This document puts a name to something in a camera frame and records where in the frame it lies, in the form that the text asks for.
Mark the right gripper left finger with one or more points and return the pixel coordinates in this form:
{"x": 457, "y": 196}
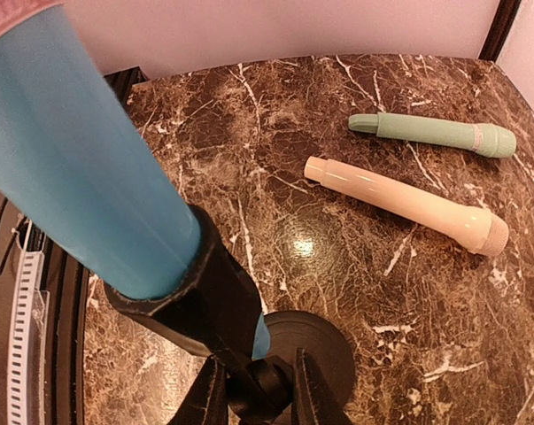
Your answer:
{"x": 206, "y": 402}

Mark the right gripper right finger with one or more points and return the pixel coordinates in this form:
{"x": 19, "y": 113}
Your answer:
{"x": 314, "y": 401}

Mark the black stand of blue microphone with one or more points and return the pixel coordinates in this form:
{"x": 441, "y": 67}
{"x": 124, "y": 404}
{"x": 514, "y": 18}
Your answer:
{"x": 217, "y": 308}

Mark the beige microphone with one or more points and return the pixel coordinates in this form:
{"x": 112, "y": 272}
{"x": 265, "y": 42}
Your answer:
{"x": 478, "y": 230}

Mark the blue microphone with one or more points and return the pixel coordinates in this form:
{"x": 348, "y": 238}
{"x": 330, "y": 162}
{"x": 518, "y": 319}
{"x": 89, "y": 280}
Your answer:
{"x": 75, "y": 165}

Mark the mint green microphone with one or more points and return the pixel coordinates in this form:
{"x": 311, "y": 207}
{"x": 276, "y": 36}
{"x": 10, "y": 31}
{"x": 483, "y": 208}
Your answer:
{"x": 484, "y": 139}

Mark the white cable duct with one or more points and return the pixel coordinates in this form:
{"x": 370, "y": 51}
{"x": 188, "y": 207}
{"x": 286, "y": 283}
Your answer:
{"x": 26, "y": 281}

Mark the black front rail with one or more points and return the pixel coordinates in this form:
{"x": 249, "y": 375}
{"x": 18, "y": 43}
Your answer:
{"x": 65, "y": 285}

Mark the black left corner post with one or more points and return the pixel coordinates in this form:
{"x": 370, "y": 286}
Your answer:
{"x": 501, "y": 25}

